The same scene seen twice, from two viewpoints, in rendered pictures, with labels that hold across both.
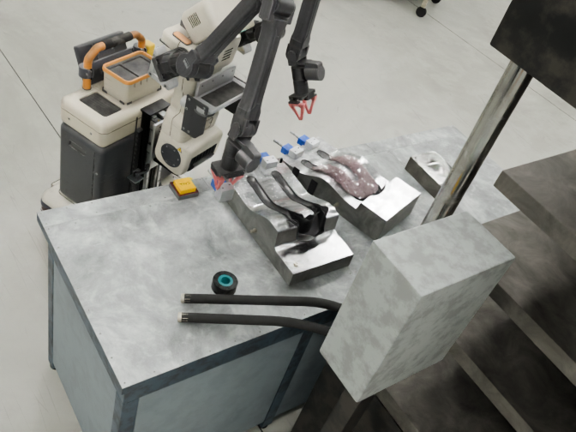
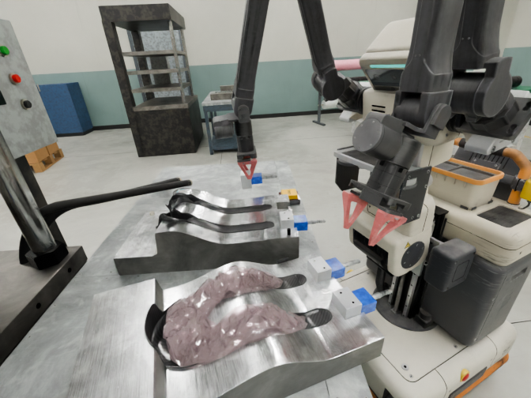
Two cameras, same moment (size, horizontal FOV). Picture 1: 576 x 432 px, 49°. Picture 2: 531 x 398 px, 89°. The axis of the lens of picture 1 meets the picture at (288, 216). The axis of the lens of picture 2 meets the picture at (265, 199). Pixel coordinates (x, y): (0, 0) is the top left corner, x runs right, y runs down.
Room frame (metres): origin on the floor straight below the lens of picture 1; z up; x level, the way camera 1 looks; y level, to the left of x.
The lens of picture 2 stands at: (2.31, -0.38, 1.31)
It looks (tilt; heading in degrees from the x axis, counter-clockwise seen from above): 27 degrees down; 135
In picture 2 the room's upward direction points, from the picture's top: 3 degrees counter-clockwise
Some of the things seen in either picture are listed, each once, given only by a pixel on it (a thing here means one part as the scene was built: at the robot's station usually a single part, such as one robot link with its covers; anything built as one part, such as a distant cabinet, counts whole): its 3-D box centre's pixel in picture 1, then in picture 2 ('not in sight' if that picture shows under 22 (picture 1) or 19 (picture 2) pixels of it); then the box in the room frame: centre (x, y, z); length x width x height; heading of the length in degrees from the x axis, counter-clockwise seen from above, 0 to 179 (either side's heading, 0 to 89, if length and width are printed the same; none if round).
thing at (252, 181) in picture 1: (289, 198); (215, 211); (1.71, 0.02, 0.92); 0.35 x 0.16 x 0.09; 46
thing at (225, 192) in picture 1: (218, 183); (259, 178); (1.65, 0.26, 0.93); 0.13 x 0.05 x 0.05; 47
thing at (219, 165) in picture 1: (230, 161); (245, 144); (1.62, 0.24, 1.05); 0.10 x 0.07 x 0.07; 137
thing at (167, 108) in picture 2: not in sight; (164, 84); (-2.48, 2.11, 1.03); 1.54 x 0.94 x 2.06; 140
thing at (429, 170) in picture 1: (435, 174); not in sight; (2.28, -0.53, 0.84); 0.20 x 0.15 x 0.07; 46
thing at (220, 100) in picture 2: not in sight; (228, 114); (-1.79, 2.89, 0.46); 1.90 x 0.70 x 0.92; 140
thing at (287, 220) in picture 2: (261, 157); (303, 222); (1.92, 0.16, 0.89); 0.13 x 0.05 x 0.05; 46
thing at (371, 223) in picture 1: (347, 180); (233, 324); (2.00, -0.17, 0.86); 0.50 x 0.26 x 0.11; 63
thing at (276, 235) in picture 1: (285, 212); (212, 223); (1.69, 0.01, 0.87); 0.50 x 0.26 x 0.14; 46
